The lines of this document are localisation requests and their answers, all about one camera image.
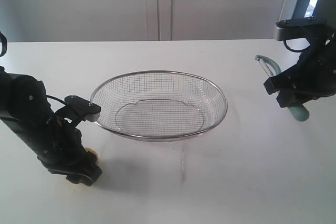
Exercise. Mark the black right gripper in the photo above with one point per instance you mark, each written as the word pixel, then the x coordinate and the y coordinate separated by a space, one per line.
pixel 312 77

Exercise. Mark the yellow lemon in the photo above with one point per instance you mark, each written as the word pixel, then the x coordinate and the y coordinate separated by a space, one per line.
pixel 77 168

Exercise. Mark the white cabinet doors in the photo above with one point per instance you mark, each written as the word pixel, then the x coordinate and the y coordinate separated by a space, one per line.
pixel 140 20

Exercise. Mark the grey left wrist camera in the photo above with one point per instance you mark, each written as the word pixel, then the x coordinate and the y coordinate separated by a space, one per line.
pixel 84 110

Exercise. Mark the oval metal wire mesh basket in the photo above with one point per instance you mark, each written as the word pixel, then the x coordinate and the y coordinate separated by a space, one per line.
pixel 159 105

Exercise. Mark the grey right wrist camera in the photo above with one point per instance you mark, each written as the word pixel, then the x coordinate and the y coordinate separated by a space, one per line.
pixel 289 29

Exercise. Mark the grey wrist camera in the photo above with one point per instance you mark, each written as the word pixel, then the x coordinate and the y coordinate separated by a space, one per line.
pixel 84 110
pixel 289 29

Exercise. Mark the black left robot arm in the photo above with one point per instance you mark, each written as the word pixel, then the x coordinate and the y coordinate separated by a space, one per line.
pixel 20 92

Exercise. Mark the teal handled vegetable peeler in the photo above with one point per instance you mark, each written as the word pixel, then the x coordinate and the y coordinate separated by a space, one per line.
pixel 271 68

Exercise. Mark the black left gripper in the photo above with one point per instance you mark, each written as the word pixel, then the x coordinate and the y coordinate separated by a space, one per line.
pixel 56 140

